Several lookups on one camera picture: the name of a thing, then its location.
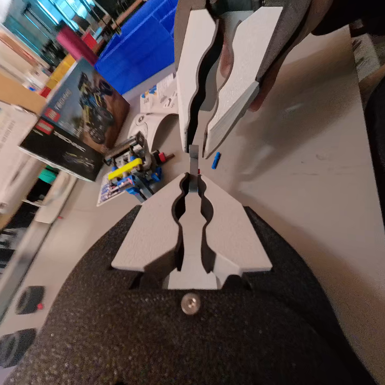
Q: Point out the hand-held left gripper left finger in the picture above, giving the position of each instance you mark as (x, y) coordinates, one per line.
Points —
(147, 240)

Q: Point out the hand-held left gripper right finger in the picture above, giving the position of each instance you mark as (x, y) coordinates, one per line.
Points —
(240, 240)

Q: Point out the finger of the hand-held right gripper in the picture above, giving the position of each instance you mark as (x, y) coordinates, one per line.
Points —
(252, 54)
(195, 45)

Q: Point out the blue lego pin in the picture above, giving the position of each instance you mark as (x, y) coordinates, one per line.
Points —
(216, 161)

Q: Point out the grey bent lego beam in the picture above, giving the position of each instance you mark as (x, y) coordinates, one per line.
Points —
(194, 168)

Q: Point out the person's right forearm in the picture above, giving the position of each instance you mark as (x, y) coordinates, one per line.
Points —
(361, 15)

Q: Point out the lego sticker sheet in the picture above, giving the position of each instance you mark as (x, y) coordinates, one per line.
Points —
(108, 192)

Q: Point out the partly built lego model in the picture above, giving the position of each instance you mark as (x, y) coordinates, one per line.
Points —
(135, 168)

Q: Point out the lego instruction booklet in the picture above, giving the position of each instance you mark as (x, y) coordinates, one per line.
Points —
(153, 120)

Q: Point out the lego set box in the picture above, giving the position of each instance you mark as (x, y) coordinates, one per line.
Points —
(78, 120)

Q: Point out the person's right hand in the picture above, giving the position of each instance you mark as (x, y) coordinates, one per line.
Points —
(270, 87)

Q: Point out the large blue plastic bin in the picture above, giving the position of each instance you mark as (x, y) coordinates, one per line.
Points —
(135, 54)

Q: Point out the white poster stand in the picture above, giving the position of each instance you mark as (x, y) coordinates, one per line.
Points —
(57, 198)

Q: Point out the maroon cylinder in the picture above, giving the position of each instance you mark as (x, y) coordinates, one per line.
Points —
(75, 43)

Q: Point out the row of yellow plastic bins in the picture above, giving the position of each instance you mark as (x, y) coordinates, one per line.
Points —
(61, 70)

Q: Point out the person's black clothing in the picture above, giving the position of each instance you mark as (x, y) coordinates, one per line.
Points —
(377, 150)

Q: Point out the small red plastic bin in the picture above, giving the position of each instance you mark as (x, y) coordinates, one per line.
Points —
(45, 91)

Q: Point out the printed instruction poster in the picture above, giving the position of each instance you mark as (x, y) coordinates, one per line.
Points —
(15, 144)

